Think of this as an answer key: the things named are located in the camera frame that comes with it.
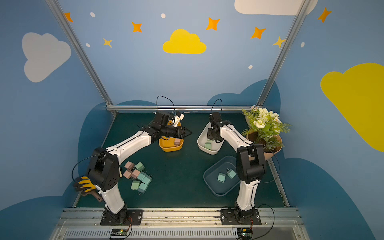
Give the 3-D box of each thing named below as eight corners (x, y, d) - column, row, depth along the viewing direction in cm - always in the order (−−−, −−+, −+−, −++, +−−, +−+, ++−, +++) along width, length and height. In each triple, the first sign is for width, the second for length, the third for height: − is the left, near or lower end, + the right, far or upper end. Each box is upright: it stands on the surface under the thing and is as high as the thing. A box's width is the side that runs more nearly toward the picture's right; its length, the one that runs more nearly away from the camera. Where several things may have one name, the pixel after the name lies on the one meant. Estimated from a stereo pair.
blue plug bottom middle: (136, 194, 83) (135, 192, 82) (142, 183, 87) (141, 182, 85) (142, 196, 83) (141, 195, 81) (148, 186, 86) (147, 184, 84)
